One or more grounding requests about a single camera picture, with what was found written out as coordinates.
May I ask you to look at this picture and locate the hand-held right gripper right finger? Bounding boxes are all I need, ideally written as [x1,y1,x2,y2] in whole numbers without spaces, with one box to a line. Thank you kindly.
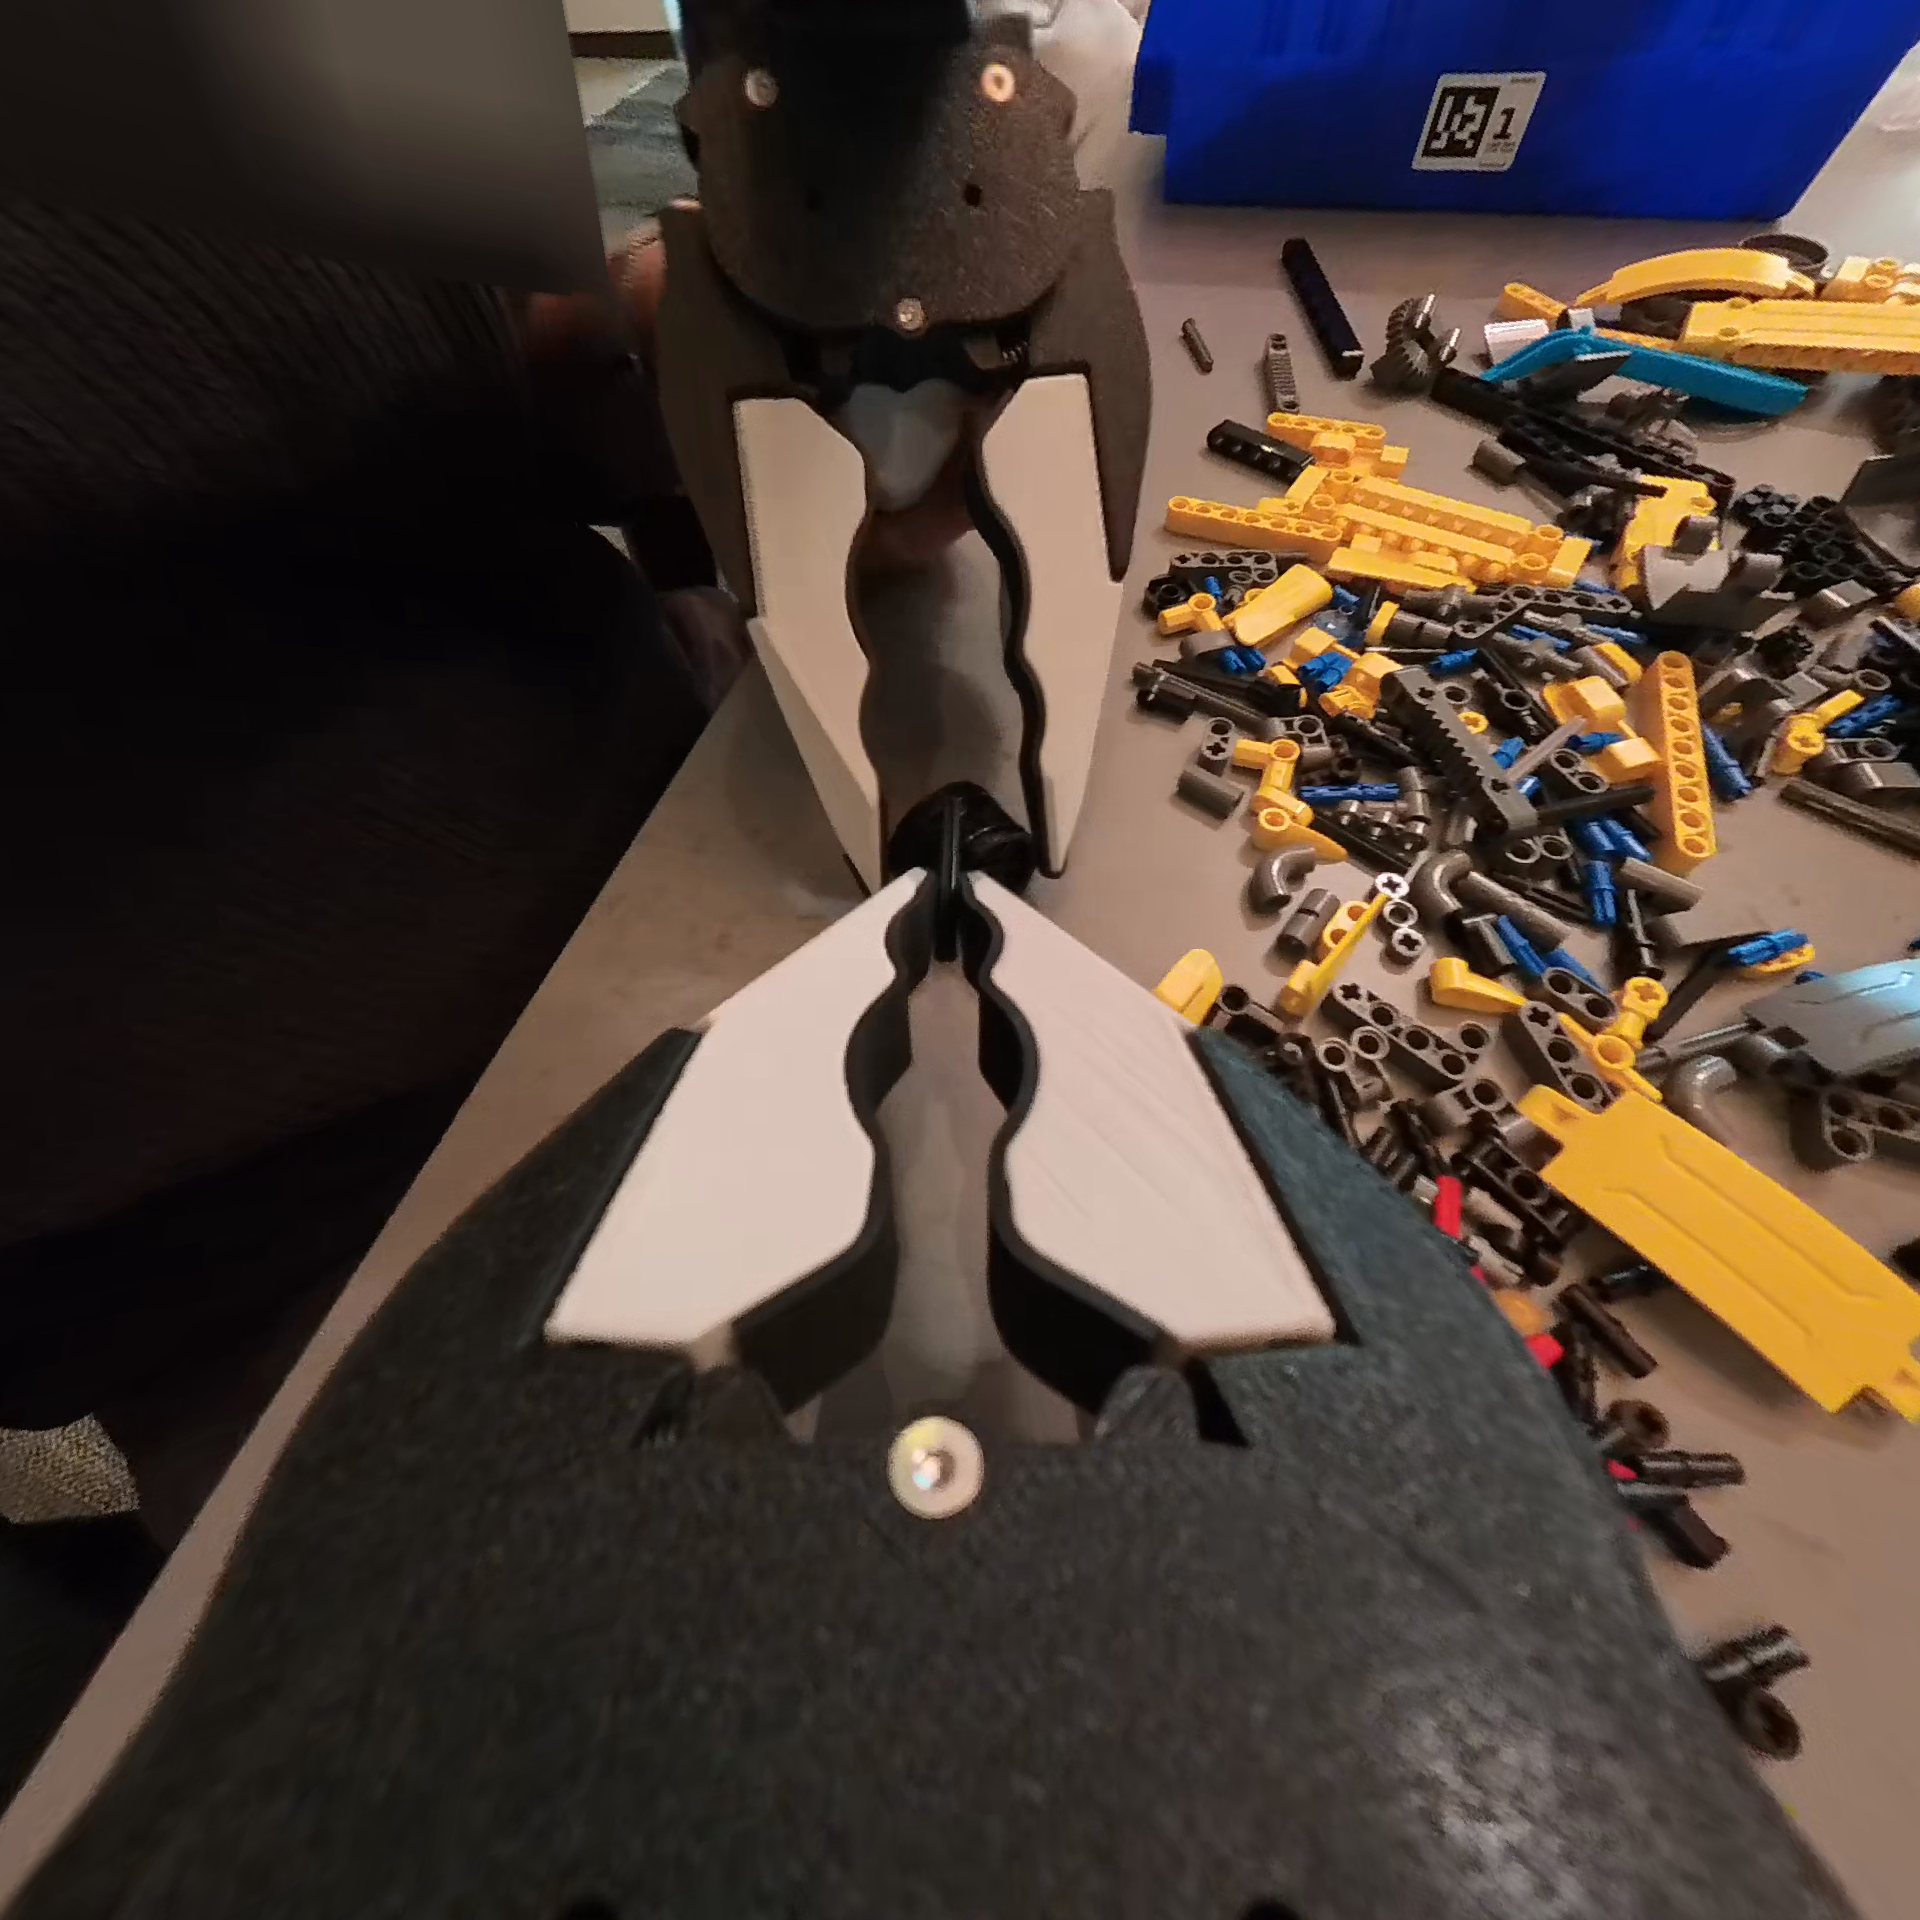
[961,872,1340,1415]

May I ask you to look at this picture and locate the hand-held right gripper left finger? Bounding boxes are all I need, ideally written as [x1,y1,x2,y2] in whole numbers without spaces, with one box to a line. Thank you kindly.
[540,866,941,1412]

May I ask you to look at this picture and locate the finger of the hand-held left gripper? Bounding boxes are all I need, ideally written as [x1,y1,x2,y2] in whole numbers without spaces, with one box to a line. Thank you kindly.
[967,366,1125,882]
[727,391,903,893]

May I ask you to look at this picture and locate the black toy wheel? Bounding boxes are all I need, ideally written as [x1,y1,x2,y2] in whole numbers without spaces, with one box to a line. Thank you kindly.
[885,792,1048,889]

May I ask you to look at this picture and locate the pile of toy building pieces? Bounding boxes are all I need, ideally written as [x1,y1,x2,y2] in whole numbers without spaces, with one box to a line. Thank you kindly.
[1133,239,1920,1763]

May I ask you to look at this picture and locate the person's left hand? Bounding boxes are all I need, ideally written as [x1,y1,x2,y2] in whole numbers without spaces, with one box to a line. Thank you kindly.
[528,244,757,702]

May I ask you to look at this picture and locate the yellow studded beam assembly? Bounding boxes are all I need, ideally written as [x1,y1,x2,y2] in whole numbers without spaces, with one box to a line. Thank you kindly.
[1165,407,1596,598]

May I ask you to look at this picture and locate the blue plastic bin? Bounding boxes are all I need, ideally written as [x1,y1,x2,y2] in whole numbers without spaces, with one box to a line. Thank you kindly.
[1129,0,1920,222]

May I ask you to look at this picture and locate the grey toy gear rack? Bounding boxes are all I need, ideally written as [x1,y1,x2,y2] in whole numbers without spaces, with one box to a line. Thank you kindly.
[1385,664,1550,837]

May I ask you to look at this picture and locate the person's dark knit sweater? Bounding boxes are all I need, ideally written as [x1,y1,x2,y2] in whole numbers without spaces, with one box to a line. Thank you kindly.
[0,193,753,1501]

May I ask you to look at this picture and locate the yellow curved toy panel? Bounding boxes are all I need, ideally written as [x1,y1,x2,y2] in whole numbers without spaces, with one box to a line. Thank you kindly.
[1515,1080,1920,1421]

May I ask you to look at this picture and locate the long yellow holed beam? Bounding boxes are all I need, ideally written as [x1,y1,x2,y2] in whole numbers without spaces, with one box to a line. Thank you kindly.
[1632,648,1723,882]

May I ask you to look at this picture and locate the grey toy panel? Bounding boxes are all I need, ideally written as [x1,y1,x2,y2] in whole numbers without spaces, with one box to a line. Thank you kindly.
[1745,955,1920,1078]

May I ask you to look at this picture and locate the yellow toy vehicle section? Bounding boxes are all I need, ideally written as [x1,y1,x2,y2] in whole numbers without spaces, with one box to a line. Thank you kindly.
[1500,246,1920,380]

